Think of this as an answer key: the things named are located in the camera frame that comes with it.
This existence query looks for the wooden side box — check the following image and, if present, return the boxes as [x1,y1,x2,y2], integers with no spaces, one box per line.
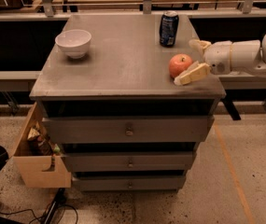
[10,104,71,189]

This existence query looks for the bottom grey drawer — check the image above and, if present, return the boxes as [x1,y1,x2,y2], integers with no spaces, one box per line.
[72,175,186,191]

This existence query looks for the middle grey drawer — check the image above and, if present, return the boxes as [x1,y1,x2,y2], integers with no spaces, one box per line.
[62,152,194,172]

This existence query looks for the white ceramic bowl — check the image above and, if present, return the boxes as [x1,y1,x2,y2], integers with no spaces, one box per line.
[55,29,91,59]

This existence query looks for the grey drawer cabinet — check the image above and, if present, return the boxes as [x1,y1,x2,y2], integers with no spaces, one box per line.
[31,15,225,186]

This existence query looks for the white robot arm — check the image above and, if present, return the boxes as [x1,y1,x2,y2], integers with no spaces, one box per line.
[174,35,266,86]

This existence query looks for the snack bags in box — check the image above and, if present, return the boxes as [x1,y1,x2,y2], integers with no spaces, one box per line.
[27,121,61,171]

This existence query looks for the grey drawer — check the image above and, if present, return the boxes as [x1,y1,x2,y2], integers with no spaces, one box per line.
[72,175,186,191]
[62,152,194,172]
[43,116,214,144]

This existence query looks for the black floor cables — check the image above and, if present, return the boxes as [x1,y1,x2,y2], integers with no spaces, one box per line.
[0,189,79,224]

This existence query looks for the red apple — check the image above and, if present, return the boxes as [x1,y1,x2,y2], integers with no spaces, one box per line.
[168,53,193,78]

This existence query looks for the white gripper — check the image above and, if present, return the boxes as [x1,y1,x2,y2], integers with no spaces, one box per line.
[174,39,232,86]

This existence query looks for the top grey drawer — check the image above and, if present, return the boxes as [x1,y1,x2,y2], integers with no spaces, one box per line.
[43,116,214,144]

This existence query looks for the blue soda can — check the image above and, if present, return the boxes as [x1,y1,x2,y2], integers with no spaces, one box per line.
[160,10,179,47]

